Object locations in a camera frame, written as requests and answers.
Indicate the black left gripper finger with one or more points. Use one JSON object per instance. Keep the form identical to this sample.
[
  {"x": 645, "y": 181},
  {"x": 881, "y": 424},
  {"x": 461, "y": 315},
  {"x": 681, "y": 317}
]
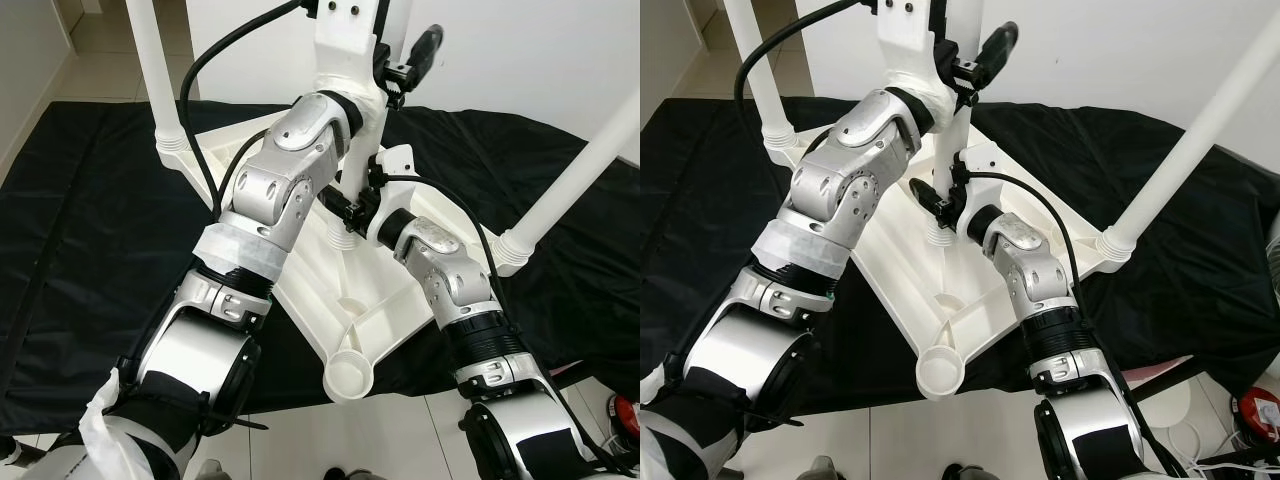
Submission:
[
  {"x": 425, "y": 48},
  {"x": 1000, "y": 45}
]

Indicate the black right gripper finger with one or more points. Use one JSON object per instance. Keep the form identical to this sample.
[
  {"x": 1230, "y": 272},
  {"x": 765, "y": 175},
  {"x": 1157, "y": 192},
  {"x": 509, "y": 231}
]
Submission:
[
  {"x": 340, "y": 206},
  {"x": 928, "y": 197}
]

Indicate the white plastic table leg tube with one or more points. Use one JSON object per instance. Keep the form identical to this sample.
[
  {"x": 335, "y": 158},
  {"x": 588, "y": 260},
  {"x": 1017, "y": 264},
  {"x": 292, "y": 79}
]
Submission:
[
  {"x": 963, "y": 30},
  {"x": 155, "y": 70},
  {"x": 398, "y": 25},
  {"x": 580, "y": 180},
  {"x": 1190, "y": 150},
  {"x": 760, "y": 75}
]

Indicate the white plastic children table top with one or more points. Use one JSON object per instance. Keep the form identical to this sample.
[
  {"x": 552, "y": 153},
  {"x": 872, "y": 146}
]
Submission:
[
  {"x": 340, "y": 320},
  {"x": 930, "y": 310}
]

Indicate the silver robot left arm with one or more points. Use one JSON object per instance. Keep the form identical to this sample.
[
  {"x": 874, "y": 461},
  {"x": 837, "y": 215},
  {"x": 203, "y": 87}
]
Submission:
[
  {"x": 290, "y": 170},
  {"x": 850, "y": 170}
]

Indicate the black tablecloth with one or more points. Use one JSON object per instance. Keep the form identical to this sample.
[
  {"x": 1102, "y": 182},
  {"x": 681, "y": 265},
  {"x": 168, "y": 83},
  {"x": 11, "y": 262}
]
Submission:
[
  {"x": 1200, "y": 310},
  {"x": 90, "y": 220}
]

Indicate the pink flat board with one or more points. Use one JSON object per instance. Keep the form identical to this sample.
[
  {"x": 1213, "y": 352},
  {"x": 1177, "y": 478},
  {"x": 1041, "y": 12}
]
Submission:
[{"x": 1160, "y": 373}]

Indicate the black robot right foot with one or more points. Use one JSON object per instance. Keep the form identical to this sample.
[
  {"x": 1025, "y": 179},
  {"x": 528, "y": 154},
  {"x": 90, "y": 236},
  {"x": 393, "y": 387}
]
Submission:
[
  {"x": 968, "y": 473},
  {"x": 350, "y": 474}
]

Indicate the white round stand base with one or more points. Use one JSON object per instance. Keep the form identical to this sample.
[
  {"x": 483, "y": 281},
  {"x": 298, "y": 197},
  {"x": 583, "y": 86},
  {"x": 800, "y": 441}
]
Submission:
[{"x": 1180, "y": 425}]

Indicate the white round fan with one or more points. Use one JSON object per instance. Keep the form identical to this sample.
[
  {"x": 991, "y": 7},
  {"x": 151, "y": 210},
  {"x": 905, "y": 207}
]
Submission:
[{"x": 1275, "y": 240}]

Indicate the grey metal table leg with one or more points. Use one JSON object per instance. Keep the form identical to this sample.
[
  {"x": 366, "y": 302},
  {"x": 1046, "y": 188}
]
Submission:
[{"x": 15, "y": 455}]

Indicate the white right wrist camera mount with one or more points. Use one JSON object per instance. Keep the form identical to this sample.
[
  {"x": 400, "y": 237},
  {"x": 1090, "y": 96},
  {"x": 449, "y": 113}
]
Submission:
[
  {"x": 985, "y": 160},
  {"x": 395, "y": 165}
]

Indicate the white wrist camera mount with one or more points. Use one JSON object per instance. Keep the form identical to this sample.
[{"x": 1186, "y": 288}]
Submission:
[
  {"x": 985, "y": 160},
  {"x": 905, "y": 40},
  {"x": 345, "y": 40},
  {"x": 395, "y": 165}
]

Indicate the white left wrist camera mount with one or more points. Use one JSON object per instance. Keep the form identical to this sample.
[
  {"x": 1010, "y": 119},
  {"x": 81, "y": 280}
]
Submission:
[
  {"x": 345, "y": 40},
  {"x": 905, "y": 40}
]

